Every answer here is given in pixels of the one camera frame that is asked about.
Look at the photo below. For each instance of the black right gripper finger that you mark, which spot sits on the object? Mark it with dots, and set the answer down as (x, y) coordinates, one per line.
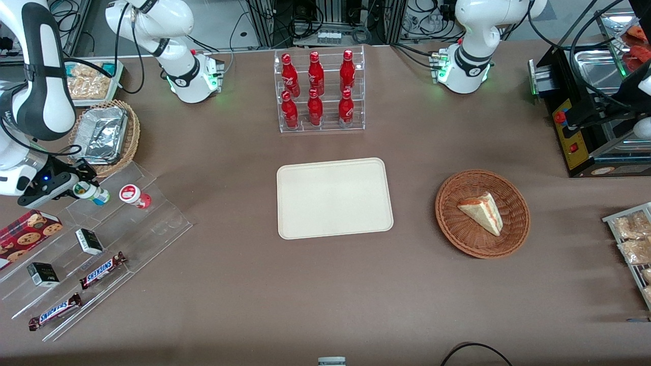
(91, 179)

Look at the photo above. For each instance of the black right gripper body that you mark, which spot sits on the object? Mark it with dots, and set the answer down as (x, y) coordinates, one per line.
(75, 169)

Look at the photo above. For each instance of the green lid gum bottle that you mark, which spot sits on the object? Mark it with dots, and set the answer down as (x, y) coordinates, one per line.
(86, 191)

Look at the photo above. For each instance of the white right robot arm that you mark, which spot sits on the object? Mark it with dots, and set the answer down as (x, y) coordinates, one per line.
(46, 76)

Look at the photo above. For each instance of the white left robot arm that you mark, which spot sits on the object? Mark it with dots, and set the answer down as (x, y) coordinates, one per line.
(473, 30)

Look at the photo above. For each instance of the red lid gum bottle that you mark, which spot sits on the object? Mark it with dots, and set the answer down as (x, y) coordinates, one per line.
(131, 193)

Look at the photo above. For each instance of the white snack tray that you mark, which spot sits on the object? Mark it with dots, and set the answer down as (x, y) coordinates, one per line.
(96, 101)

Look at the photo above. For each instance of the beige plastic tray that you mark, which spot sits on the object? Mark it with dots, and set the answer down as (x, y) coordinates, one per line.
(333, 198)

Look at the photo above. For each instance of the stainless steel tray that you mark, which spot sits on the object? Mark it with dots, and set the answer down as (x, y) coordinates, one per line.
(597, 68)

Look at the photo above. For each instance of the aluminium foil container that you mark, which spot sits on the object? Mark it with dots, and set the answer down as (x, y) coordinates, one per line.
(101, 132)

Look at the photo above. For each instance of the light wicker basket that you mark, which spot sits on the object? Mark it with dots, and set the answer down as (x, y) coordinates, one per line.
(133, 137)

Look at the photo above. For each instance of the small black box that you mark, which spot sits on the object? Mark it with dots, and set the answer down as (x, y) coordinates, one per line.
(43, 274)
(89, 241)

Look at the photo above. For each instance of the clear acrylic stepped stand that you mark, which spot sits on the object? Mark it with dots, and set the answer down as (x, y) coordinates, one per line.
(147, 229)

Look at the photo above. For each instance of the red cookie box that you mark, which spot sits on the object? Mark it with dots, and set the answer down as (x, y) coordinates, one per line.
(25, 234)

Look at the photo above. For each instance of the large peanut snack bag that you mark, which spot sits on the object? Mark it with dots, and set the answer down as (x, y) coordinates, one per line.
(89, 86)

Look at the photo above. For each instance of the snickers chocolate bar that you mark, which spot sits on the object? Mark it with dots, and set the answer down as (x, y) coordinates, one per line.
(55, 311)
(101, 270)

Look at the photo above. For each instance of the small peanut snack bag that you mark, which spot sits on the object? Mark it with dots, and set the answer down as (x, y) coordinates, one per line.
(84, 69)

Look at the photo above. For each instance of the teal snack packet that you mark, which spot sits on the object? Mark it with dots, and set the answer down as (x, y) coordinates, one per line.
(107, 69)

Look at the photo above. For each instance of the red cola bottle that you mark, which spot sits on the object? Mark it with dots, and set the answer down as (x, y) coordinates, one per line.
(316, 75)
(315, 109)
(346, 109)
(290, 76)
(347, 72)
(290, 113)

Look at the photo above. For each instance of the clear acrylic bottle rack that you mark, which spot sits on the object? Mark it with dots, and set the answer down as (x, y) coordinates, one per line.
(323, 124)

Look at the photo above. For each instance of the metal equipment rack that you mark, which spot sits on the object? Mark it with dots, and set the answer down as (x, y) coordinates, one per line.
(330, 20)

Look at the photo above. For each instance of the small grey device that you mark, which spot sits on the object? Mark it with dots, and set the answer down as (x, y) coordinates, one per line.
(331, 361)

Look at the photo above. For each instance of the brown round wicker basket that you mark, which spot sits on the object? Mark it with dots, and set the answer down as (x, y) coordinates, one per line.
(457, 229)

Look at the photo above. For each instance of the triangular wrapped sandwich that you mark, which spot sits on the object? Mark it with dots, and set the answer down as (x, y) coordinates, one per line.
(483, 211)

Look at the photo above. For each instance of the black machine with yellow panel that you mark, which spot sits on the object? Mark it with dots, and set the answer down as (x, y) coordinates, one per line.
(585, 142)

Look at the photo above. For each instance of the clear nut snack bag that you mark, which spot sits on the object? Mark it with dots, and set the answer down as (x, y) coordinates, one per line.
(630, 224)
(635, 250)

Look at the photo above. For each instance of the red packaged food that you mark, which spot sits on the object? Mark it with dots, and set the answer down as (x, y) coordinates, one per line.
(638, 53)

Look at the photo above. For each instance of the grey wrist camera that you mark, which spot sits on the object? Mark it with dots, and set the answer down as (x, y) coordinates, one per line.
(48, 188)

